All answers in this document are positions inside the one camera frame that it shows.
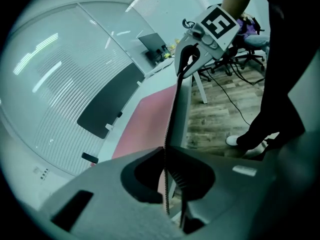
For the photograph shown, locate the yellow desk items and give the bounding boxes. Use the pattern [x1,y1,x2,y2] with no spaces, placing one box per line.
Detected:
[161,40,181,59]

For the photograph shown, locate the person's white shoe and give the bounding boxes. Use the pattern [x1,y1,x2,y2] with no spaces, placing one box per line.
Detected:
[225,134,242,147]

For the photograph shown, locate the person's right forearm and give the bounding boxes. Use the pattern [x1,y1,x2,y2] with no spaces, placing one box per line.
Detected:
[220,0,253,18]

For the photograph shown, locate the black floor cable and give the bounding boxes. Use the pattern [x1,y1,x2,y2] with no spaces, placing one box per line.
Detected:
[206,70,252,127]
[231,58,265,86]

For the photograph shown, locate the white table leg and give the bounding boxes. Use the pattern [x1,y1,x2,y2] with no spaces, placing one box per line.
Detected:
[193,70,209,105]

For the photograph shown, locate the person's black trousers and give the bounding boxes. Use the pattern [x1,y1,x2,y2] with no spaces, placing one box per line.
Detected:
[236,0,320,157]

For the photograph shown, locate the black office chair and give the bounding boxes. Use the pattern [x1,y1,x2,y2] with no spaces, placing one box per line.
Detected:
[198,46,238,82]
[237,16,266,72]

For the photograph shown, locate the black computer monitor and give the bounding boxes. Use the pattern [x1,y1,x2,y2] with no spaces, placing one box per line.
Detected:
[138,32,168,65]

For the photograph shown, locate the pink desk mat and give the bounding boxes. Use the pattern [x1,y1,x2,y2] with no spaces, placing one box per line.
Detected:
[111,72,188,217]

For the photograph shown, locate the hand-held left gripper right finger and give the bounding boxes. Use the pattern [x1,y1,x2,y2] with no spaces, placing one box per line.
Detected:
[166,145,279,235]

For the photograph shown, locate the black divider bracket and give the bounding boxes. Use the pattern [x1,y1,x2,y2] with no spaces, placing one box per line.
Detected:
[81,152,100,164]

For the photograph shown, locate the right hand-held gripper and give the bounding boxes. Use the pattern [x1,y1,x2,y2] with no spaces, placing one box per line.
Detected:
[174,4,240,79]

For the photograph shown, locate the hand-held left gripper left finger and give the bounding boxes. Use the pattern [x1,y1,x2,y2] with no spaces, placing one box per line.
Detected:
[39,145,186,240]

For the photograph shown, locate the black desk divider panel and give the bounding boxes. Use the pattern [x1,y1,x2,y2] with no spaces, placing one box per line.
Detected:
[76,62,146,140]

